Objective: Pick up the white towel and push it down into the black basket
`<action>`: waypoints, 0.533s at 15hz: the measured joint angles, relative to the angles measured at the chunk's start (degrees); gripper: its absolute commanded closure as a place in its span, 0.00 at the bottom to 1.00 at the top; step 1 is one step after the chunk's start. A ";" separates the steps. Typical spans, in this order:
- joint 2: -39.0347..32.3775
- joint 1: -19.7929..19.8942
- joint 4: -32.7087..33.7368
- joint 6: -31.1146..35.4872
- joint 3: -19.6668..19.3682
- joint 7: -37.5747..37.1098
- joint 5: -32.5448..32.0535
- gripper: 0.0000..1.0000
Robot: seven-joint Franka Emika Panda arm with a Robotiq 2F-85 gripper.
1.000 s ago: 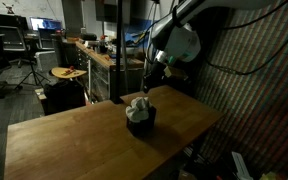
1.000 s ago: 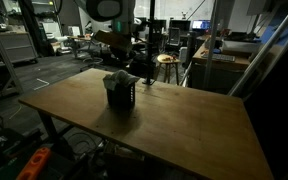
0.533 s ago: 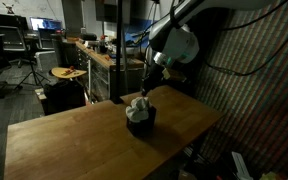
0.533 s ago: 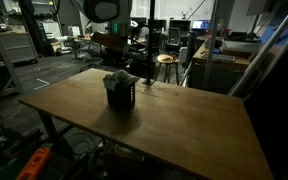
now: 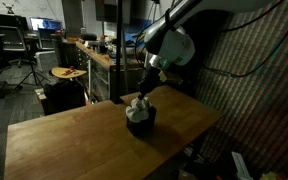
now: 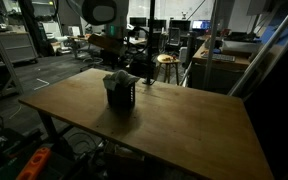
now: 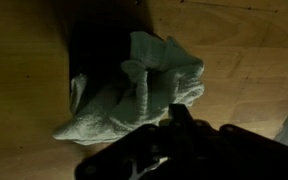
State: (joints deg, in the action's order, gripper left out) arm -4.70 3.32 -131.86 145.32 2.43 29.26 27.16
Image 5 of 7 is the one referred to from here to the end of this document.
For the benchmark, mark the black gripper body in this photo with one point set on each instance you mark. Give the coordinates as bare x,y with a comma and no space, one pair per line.
149,81

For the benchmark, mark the white towel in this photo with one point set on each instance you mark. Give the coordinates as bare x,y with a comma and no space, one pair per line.
138,111

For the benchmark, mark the black mesh basket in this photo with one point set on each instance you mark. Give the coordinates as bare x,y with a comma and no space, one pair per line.
144,128

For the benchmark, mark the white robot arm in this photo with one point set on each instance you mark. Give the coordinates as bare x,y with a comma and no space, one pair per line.
184,33

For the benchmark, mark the black vertical pole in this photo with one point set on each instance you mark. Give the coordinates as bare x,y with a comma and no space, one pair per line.
119,50

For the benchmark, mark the yellow black tool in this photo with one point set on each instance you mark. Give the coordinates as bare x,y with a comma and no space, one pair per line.
138,37

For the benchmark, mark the small orange object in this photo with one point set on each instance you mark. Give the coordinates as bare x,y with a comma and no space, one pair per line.
107,57

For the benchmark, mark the blue panel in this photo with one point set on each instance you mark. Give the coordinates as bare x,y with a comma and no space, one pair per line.
129,33

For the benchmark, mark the wooden workbench with drawers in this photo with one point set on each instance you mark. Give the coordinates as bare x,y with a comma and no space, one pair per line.
97,76

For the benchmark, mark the black cup with red item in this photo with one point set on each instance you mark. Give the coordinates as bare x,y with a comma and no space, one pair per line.
103,46

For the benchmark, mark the silver metal tripod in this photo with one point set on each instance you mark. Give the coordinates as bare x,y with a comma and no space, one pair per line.
154,13

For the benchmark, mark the black case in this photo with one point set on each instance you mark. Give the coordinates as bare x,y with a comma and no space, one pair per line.
89,36

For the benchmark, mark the small red item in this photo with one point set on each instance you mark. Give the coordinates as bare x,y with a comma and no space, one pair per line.
69,70

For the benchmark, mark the round wooden stool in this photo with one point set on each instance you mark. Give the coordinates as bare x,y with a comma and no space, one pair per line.
67,73

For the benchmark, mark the black storage box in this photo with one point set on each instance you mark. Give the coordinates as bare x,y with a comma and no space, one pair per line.
64,96

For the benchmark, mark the white computer case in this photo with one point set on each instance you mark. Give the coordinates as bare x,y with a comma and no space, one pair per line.
45,60

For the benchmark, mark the multicolour striped curtain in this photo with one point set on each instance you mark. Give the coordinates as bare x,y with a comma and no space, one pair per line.
250,116

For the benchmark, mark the small cardboard box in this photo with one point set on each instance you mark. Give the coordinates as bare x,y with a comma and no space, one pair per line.
40,94

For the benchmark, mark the black tripod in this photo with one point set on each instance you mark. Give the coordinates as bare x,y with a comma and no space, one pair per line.
33,68

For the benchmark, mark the monitor with blue screen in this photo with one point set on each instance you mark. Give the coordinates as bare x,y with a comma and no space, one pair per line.
45,23

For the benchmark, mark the grey mesh office chair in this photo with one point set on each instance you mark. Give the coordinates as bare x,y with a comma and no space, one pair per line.
10,38

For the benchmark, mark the small yellow item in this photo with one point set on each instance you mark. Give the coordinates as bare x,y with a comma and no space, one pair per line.
267,176

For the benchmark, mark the black computer monitor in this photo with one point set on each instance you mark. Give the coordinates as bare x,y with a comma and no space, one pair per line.
4,20

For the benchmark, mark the small drone model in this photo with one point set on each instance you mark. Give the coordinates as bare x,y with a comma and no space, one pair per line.
9,7

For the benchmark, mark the black wall screen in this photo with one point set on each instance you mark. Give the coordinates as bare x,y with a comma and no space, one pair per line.
107,10

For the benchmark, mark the white plastic bracket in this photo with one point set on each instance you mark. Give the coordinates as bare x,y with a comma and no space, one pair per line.
240,166

